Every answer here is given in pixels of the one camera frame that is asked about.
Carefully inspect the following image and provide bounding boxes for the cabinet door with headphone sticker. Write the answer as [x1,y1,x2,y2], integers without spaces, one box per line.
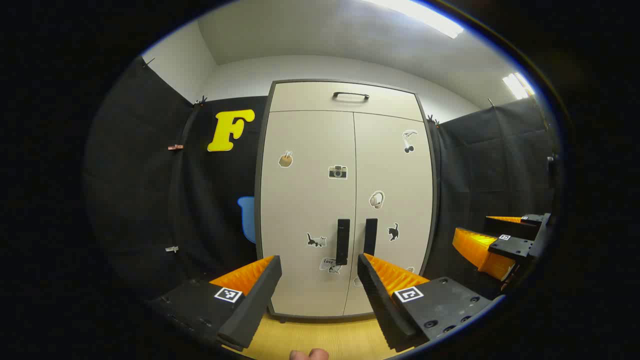
[344,112,435,317]

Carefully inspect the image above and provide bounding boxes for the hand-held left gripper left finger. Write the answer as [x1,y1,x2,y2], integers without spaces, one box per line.
[150,255,283,353]

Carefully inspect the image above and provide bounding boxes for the black backdrop cloth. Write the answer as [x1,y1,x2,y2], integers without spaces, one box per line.
[82,55,563,306]

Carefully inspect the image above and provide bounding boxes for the cabinet door with camera sticker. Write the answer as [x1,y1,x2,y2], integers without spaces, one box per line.
[260,110,357,318]

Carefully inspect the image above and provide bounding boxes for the short ceiling light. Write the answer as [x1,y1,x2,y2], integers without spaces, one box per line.
[502,71,536,100]

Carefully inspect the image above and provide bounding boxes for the beige double-door shoe cabinet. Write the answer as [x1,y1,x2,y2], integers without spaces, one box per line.
[254,78,440,321]

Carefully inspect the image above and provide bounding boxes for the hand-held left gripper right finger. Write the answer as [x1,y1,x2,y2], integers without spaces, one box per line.
[356,252,506,353]

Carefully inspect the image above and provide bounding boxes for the black door handle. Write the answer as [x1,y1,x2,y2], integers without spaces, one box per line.
[335,218,351,266]
[363,218,378,257]

